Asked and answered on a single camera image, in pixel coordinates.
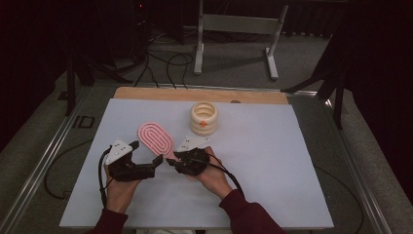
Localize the cream ribbed round holder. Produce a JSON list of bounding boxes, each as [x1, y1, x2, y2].
[[189, 100, 219, 137]]

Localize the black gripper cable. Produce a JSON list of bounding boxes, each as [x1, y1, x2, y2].
[[191, 153, 246, 199], [97, 147, 114, 209]]

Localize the wooden table board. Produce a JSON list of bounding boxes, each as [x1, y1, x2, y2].
[[113, 86, 290, 105]]

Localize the grey metal stand frame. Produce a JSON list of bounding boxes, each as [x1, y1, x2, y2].
[[193, 0, 289, 81]]

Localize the person's right hand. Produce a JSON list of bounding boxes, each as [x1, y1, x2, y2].
[[194, 145, 236, 201]]

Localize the white table mat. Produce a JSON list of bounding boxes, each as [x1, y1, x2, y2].
[[58, 97, 335, 230]]

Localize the person's left hand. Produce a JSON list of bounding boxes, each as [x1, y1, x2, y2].
[[104, 164, 142, 215]]

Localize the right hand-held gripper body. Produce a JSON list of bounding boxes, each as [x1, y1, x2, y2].
[[173, 136, 210, 176]]

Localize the metal floor rail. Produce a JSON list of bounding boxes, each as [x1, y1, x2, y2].
[[324, 97, 394, 234], [0, 86, 94, 234]]

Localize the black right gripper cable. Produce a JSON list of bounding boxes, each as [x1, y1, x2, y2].
[[191, 153, 246, 199]]

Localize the black cable on floor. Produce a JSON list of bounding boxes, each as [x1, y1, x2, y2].
[[313, 165, 365, 234], [43, 138, 94, 201]]

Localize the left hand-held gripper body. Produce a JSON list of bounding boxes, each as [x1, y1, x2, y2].
[[104, 138, 157, 182]]

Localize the black floor cables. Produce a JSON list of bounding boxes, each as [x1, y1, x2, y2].
[[133, 30, 195, 90]]

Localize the pink hairbrush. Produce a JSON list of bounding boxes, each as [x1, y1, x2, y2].
[[136, 121, 178, 161]]

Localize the black tripod stand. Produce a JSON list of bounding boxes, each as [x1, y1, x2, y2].
[[57, 48, 134, 117], [281, 28, 347, 131]]

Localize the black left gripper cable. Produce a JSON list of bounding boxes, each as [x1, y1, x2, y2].
[[97, 147, 114, 209]]

